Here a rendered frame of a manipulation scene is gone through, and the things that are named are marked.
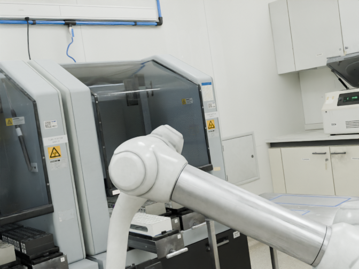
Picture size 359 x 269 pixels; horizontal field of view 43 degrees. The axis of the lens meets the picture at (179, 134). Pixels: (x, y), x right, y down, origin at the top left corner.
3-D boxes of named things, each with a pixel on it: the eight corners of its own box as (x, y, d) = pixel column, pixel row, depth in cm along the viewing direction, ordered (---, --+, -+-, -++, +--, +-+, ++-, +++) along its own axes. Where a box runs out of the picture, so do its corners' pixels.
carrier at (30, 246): (53, 247, 179) (51, 232, 179) (55, 248, 177) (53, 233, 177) (24, 256, 172) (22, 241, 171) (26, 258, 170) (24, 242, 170)
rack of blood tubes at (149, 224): (114, 230, 200) (112, 216, 199) (133, 224, 206) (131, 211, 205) (153, 239, 176) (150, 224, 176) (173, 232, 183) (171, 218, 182)
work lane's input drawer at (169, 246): (77, 236, 226) (74, 219, 226) (101, 229, 235) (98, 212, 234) (164, 261, 169) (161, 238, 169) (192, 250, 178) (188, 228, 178)
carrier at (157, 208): (164, 212, 214) (162, 200, 213) (166, 213, 212) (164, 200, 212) (143, 219, 206) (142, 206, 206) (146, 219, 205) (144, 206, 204)
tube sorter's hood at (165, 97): (60, 191, 233) (40, 68, 230) (154, 168, 271) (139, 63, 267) (110, 197, 193) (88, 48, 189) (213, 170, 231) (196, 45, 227)
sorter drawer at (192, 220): (108, 217, 262) (106, 202, 261) (129, 211, 270) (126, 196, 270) (189, 232, 205) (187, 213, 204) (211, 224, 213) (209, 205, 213)
